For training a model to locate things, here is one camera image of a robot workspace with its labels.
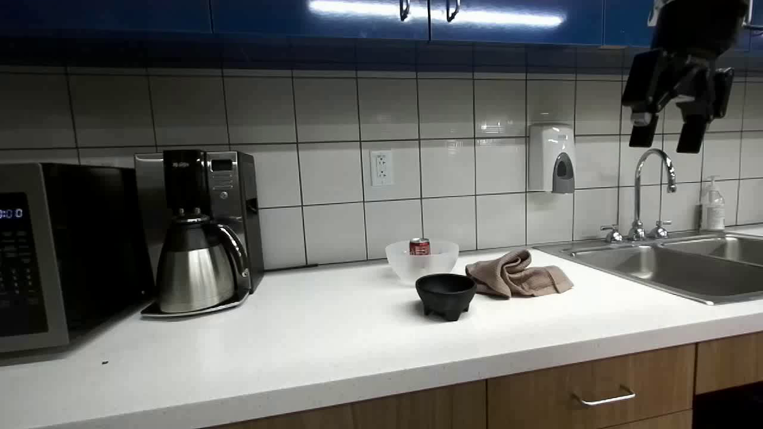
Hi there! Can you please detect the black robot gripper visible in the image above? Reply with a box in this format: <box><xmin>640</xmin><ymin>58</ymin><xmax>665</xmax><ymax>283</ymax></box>
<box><xmin>619</xmin><ymin>0</ymin><xmax>748</xmax><ymax>154</ymax></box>

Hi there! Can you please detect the clear soap bottle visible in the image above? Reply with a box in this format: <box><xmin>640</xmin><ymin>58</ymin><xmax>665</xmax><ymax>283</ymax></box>
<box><xmin>696</xmin><ymin>177</ymin><xmax>729</xmax><ymax>236</ymax></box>

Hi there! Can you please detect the black bowl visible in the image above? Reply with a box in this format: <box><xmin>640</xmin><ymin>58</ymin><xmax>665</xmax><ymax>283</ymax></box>
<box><xmin>413</xmin><ymin>272</ymin><xmax>480</xmax><ymax>325</ymax></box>

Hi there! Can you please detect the translucent plastic bowl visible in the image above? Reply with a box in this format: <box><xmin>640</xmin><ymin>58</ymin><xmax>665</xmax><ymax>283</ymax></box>
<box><xmin>384</xmin><ymin>236</ymin><xmax>462</xmax><ymax>287</ymax></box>

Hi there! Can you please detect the chrome sink faucet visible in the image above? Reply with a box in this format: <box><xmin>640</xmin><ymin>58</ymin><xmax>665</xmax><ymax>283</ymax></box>
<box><xmin>629</xmin><ymin>148</ymin><xmax>679</xmax><ymax>244</ymax></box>

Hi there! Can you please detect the stainless steel double sink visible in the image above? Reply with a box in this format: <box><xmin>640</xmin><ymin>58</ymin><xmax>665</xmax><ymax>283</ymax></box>
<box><xmin>566</xmin><ymin>232</ymin><xmax>763</xmax><ymax>310</ymax></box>

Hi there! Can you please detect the brown folded towel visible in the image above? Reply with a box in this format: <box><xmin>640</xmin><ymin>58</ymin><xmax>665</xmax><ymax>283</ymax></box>
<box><xmin>462</xmin><ymin>247</ymin><xmax>576</xmax><ymax>302</ymax></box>

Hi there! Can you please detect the wooden lower cabinet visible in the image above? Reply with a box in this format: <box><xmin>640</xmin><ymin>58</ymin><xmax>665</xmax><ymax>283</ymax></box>
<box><xmin>210</xmin><ymin>331</ymin><xmax>763</xmax><ymax>429</ymax></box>

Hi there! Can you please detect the black coffee maker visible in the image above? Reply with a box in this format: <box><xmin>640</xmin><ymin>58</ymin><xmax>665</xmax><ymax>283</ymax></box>
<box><xmin>131</xmin><ymin>148</ymin><xmax>268</xmax><ymax>319</ymax></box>

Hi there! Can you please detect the stainless steel carafe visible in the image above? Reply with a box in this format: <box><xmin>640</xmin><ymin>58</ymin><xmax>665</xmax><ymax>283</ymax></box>
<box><xmin>152</xmin><ymin>214</ymin><xmax>252</xmax><ymax>315</ymax></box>

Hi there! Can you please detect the blue upper cabinet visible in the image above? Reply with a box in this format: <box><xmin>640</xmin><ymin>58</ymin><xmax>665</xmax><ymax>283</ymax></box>
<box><xmin>0</xmin><ymin>0</ymin><xmax>763</xmax><ymax>71</ymax></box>

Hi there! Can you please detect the black steel microwave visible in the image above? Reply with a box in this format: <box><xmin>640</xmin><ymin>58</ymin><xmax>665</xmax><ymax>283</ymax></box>
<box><xmin>0</xmin><ymin>163</ymin><xmax>156</xmax><ymax>358</ymax></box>

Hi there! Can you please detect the white wall soap dispenser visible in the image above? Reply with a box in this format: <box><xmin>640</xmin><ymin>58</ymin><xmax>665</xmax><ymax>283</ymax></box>
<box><xmin>525</xmin><ymin>124</ymin><xmax>576</xmax><ymax>196</ymax></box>

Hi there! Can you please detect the white wall outlet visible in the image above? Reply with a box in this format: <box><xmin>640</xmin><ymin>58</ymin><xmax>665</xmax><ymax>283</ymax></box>
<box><xmin>368</xmin><ymin>151</ymin><xmax>398</xmax><ymax>190</ymax></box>

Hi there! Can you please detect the silver drawer handle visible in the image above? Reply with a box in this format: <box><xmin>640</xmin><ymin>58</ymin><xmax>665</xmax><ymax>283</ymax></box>
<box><xmin>569</xmin><ymin>384</ymin><xmax>640</xmax><ymax>410</ymax></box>

